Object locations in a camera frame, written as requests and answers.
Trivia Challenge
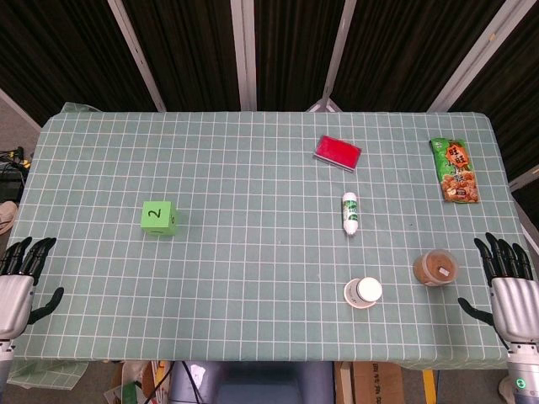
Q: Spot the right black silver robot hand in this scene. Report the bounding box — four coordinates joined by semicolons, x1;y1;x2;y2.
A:
457;232;539;344

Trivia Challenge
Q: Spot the beige shoe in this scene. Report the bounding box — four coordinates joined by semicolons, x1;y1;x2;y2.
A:
0;200;19;235

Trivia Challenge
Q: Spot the brown clear plastic jar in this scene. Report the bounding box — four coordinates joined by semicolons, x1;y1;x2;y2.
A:
412;248;459;288

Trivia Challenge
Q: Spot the green grid tablecloth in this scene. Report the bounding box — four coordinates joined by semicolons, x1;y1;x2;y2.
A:
6;102;534;386

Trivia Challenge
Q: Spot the red ink pad box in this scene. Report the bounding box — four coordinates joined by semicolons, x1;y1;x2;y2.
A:
312;134;363;173

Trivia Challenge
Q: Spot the white paper cup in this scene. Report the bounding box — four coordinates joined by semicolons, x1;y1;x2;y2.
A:
343;276;383;309

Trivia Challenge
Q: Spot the grey blue robot torso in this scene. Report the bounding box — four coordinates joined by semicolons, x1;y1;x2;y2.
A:
170;360;336;404

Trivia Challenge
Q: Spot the yellow post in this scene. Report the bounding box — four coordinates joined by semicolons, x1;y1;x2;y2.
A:
422;369;437;404

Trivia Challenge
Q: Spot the white partition post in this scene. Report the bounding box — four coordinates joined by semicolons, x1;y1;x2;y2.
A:
427;0;518;113
107;0;167;113
307;0;358;113
230;0;258;112

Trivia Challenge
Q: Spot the green numbered foam die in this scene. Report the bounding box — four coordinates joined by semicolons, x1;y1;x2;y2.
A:
140;200;179;238

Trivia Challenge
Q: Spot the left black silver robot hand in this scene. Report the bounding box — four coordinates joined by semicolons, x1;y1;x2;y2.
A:
0;237;65;340

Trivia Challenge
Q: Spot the green snack bag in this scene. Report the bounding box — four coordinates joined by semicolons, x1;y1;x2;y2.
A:
429;137;481;205

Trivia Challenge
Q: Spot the white bottle with green label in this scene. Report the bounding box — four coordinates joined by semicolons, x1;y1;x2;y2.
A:
341;191;361;237

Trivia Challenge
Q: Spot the black equipment with cables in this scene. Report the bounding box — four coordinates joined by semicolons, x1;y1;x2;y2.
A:
0;146;31;203

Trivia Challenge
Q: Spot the brown cardboard box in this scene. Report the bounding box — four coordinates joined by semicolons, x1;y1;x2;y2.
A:
351;361;405;404

